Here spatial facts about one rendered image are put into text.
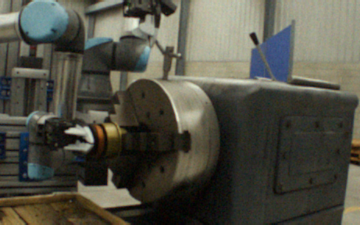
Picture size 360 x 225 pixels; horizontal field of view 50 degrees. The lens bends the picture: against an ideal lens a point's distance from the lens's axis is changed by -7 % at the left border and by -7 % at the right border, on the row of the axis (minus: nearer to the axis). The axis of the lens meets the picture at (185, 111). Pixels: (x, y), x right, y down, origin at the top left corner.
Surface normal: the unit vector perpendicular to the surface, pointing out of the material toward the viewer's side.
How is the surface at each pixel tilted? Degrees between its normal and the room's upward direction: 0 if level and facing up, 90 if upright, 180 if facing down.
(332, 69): 90
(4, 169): 90
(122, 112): 53
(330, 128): 90
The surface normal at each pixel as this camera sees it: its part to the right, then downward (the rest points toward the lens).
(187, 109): 0.57, -0.48
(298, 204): 0.63, 0.07
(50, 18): -0.06, 0.03
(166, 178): -0.77, -0.03
